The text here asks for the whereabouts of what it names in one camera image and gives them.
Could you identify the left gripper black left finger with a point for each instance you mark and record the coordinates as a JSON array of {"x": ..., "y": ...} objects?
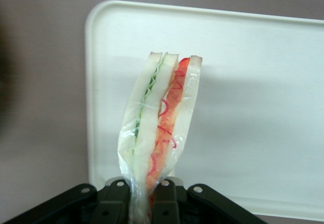
[{"x": 106, "y": 203}]

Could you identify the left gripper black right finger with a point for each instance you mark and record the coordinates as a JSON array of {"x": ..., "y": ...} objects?
[{"x": 172, "y": 206}]

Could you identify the plastic sandwich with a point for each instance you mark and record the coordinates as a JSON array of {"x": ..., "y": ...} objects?
[{"x": 162, "y": 122}]

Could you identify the cream plastic tray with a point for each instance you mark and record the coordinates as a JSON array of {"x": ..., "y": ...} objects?
[{"x": 253, "y": 94}]

